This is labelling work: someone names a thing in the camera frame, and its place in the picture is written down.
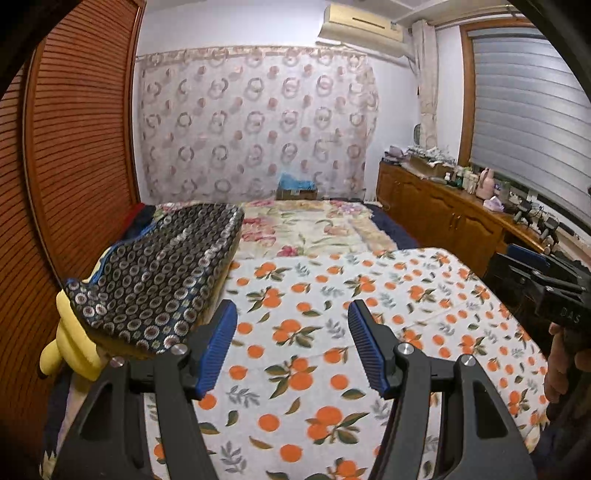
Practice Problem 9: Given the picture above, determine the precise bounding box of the black chair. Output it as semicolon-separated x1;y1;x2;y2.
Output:
482;251;539;308

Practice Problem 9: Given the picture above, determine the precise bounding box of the red and navy cloth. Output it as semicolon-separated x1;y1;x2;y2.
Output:
121;203;158;243

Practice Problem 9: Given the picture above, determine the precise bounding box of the orange print bedsheet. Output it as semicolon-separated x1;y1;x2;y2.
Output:
143;247;550;480

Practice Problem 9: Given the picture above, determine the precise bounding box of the navy blanket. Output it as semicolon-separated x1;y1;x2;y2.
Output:
365;203;421;250

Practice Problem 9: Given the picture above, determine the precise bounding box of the person's right hand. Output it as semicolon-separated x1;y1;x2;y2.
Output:
544;323;578;403

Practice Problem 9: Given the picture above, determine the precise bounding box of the wall air conditioner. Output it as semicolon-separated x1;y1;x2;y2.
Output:
316;4;407;58

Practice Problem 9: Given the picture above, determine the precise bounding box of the patterned satin shirt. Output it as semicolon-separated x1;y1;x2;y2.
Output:
62;203;245;354

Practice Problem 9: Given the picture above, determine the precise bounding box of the blue cloth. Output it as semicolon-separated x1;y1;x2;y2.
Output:
279;173;317;190

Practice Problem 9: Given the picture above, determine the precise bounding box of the wooden louvered wardrobe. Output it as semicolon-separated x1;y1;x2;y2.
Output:
0;0;148;444

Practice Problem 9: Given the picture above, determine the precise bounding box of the wooden box of clutter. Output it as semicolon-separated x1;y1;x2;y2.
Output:
409;154;446;178

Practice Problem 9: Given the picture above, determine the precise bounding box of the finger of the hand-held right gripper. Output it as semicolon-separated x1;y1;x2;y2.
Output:
505;244;585;278
531;268;589;294

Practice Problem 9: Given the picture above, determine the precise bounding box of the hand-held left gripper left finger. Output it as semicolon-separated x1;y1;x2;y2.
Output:
55;299;239;480

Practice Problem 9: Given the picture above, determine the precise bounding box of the wooden sideboard cabinet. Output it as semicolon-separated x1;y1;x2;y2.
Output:
376;159;550;278

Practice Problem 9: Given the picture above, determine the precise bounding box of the circle print sheer curtain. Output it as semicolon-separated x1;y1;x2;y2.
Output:
136;46;379;204

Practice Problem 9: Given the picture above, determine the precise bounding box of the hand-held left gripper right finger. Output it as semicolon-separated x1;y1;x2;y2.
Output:
347;299;539;480

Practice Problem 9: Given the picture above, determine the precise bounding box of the beige tied curtain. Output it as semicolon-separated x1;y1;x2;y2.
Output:
411;18;439;151

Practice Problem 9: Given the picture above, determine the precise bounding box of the yellow plush toy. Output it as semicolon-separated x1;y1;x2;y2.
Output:
39;291;105;381

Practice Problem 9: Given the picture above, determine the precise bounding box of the wooden window frame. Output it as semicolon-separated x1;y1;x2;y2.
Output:
459;23;478;167

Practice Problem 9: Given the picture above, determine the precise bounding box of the floral blanket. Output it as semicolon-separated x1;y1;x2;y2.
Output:
152;198;398;259

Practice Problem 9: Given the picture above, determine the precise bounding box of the cluster of cosmetic bottles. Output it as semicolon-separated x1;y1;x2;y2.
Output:
445;166;481;192

